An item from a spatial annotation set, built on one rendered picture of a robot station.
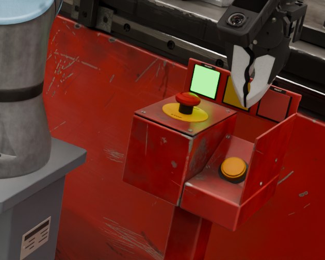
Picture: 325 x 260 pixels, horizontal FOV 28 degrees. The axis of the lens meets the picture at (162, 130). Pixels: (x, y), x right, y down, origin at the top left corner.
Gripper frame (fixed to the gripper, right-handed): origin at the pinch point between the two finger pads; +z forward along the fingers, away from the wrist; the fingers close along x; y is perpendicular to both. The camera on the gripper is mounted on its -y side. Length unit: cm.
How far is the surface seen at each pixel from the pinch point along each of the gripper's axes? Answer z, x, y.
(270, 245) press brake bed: 35.7, -3.2, 20.4
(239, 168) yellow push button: 11.3, -1.0, 0.8
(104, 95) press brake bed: 23, 44, 29
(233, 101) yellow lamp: 5.2, 5.7, 9.7
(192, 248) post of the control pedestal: 26.7, 2.9, -2.1
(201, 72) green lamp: 2.3, 12.3, 10.0
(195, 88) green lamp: 5.3, 12.7, 9.7
